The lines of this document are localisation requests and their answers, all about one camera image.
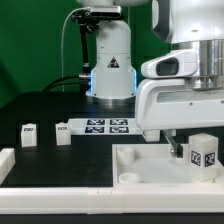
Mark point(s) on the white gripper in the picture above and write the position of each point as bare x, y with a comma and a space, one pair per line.
174, 96

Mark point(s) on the white square tabletop part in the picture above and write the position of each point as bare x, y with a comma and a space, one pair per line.
153, 164

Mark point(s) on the white U-shaped obstacle fence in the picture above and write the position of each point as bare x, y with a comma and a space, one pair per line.
122, 198

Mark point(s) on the white marker base plate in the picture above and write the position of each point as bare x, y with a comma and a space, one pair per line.
103, 126

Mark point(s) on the black camera stand pole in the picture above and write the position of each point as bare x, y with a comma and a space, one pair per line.
86, 28

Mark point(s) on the black camera on stand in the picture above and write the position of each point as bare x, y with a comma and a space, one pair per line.
97, 13

